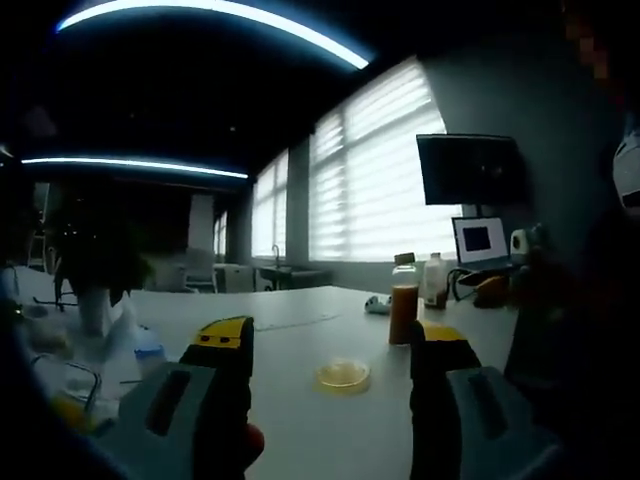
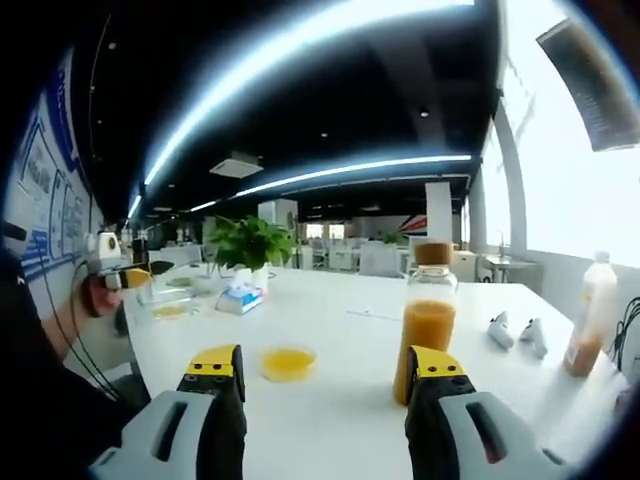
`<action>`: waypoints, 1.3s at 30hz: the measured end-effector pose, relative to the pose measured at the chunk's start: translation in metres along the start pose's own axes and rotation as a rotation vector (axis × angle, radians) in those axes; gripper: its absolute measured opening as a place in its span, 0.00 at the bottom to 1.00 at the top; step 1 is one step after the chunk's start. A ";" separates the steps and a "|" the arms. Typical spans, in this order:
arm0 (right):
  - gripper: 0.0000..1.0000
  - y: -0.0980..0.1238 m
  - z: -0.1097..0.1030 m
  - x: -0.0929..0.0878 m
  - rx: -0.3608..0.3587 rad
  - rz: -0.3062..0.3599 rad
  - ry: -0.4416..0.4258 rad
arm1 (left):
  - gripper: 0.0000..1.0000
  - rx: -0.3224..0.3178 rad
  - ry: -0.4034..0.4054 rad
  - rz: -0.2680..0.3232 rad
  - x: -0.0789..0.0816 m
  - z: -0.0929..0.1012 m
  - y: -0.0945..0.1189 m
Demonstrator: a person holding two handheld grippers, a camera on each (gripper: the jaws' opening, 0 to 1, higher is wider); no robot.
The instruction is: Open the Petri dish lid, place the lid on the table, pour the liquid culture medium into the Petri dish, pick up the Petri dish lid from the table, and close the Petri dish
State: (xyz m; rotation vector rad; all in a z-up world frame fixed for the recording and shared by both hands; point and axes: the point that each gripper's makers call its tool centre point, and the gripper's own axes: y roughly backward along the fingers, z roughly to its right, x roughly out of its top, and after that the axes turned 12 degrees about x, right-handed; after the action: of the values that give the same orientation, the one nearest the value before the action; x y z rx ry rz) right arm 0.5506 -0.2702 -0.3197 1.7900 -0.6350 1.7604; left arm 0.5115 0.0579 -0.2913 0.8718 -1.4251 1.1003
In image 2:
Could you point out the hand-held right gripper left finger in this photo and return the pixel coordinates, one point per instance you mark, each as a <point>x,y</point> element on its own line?
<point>140,440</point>

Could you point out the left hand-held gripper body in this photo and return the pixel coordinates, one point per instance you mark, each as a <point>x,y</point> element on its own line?
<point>106,250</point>

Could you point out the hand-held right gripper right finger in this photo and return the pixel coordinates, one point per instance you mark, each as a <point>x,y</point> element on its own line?
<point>450,435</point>

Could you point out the glass liquid culture medium bottle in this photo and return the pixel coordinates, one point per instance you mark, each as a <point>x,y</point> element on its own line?
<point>427,325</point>

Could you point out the small glass dish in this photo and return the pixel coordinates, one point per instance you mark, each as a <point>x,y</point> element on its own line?
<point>289,352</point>

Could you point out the wooden bottle cap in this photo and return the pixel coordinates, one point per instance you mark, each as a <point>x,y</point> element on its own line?
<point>434,252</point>

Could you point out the glass dish with yellow liquid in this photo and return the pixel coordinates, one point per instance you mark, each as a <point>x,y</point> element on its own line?
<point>172,312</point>

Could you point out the plastic bottle with brown liquid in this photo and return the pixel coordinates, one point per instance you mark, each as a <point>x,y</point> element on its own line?
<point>590,320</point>

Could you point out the dark brown flask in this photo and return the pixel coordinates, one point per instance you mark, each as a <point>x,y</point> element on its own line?
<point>140,250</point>

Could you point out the small white bowl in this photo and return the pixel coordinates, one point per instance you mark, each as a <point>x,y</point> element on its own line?
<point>204,286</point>

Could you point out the long ceiling light strip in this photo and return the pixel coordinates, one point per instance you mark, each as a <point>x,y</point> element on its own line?
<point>350,170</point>
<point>134,206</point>
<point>160,159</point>

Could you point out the blue and white tissue box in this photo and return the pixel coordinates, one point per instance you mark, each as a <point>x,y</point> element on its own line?
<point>240,300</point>

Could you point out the green potted plant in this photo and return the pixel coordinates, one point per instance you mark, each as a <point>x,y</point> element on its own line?
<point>250,245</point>

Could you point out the white worn chest device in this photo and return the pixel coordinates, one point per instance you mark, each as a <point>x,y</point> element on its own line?
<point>10,245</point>

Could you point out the person's dark-clothed torso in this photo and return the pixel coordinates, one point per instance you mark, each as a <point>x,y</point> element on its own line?
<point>40,410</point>

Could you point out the white handheld controller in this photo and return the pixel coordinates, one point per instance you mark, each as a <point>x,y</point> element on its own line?
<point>501,331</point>
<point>535,338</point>

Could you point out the ceiling air conditioner cassette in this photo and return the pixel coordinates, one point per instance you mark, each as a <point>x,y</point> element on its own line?
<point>236,167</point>

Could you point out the white table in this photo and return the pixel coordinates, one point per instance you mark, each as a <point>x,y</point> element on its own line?
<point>325,425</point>

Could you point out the steel sink with faucet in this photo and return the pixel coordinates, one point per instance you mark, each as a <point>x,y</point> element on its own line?
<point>510,262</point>

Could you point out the row of white office chairs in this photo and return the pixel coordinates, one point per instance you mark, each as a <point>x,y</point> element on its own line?
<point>375,257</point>

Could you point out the blue and white wall poster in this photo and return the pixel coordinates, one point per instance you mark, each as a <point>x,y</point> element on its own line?
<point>55,210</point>

